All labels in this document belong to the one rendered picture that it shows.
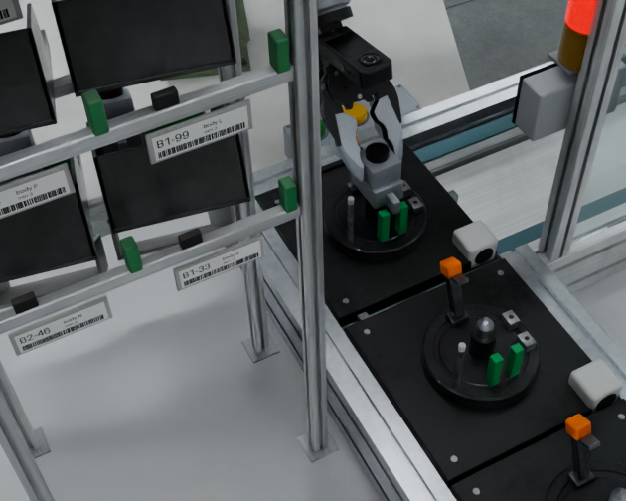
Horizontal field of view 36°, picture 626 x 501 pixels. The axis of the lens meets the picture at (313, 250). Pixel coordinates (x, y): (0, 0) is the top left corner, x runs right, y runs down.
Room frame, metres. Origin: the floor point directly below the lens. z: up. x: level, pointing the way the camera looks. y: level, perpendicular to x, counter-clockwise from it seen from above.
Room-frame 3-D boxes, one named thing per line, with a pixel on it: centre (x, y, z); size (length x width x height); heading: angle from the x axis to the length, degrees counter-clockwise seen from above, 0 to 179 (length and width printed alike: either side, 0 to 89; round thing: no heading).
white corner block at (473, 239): (0.85, -0.22, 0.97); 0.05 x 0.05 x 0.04; 26
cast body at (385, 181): (0.89, -0.09, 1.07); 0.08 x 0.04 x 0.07; 26
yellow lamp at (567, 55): (0.87, -0.31, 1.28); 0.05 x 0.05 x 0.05
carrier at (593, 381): (0.67, -0.20, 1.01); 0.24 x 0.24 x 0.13; 26
